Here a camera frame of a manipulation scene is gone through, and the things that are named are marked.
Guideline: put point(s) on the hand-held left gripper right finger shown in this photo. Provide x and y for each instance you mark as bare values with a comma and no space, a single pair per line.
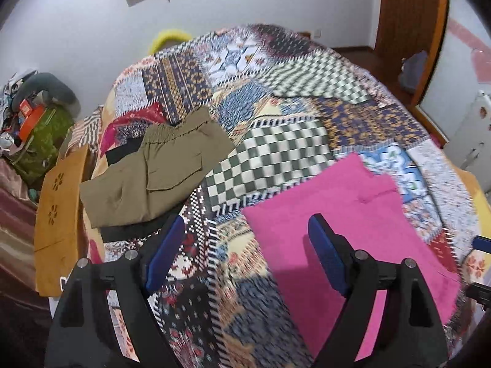
326,253

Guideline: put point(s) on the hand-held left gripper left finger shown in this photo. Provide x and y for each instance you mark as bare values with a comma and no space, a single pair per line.
165,255

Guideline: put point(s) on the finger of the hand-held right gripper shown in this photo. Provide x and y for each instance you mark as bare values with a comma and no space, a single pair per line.
480,294
482,243

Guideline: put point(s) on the pink towel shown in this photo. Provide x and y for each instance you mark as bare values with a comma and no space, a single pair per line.
383,230

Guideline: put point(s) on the olive green pants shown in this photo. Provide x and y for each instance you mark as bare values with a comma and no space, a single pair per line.
153,176

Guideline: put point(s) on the wooden lap table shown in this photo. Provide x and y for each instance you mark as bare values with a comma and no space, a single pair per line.
61,218

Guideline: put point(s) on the black cloth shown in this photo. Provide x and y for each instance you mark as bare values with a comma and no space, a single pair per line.
122,153

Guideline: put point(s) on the patchwork printed blanket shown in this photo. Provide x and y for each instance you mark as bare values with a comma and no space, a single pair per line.
287,149

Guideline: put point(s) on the small pink item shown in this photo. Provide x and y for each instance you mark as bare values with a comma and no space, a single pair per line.
438,139

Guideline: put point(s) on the red patterned cloth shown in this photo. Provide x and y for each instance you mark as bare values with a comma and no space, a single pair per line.
130,122

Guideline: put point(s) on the striped orange cloth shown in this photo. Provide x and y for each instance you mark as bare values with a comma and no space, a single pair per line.
84,126

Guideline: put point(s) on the pink striped curtain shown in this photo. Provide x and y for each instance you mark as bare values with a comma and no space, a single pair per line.
15,218

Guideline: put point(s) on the green patterned bag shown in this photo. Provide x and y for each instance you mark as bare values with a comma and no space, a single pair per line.
42,145

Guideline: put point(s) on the grey hanging cloth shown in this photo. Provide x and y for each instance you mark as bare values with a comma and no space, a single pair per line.
414,69

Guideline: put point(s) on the orange box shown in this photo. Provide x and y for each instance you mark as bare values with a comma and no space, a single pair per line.
32,119

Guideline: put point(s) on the grey neck pillow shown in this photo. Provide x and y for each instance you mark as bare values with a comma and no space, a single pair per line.
57,84

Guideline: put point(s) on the yellow foam hoop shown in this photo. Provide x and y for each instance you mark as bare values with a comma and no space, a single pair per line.
165,34

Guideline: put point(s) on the pile of white bags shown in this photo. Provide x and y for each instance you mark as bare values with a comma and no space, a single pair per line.
15,82

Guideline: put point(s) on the wooden door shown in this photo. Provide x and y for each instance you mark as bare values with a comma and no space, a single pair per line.
406,7
441,15

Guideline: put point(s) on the pink wall decoration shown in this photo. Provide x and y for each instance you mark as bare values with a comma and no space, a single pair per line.
460,30

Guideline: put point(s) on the wooden bed post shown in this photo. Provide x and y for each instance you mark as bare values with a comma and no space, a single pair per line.
305,35

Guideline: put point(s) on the white wall socket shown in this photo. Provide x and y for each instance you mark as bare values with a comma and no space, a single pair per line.
317,33

